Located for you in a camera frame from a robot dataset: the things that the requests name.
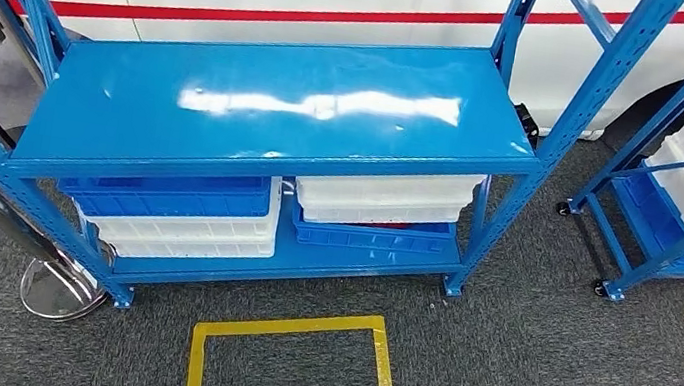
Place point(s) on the blue metal shelf rack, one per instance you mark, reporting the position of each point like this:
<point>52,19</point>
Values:
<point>261,100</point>
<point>641,160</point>

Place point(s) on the red barrier belt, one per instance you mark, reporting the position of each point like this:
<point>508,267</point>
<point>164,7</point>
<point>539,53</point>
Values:
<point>273,13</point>

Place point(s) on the yellow floor tape square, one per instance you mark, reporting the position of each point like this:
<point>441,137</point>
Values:
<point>196,365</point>

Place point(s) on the stanchion with chrome base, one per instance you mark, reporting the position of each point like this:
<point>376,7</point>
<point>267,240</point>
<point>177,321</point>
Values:
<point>57,292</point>

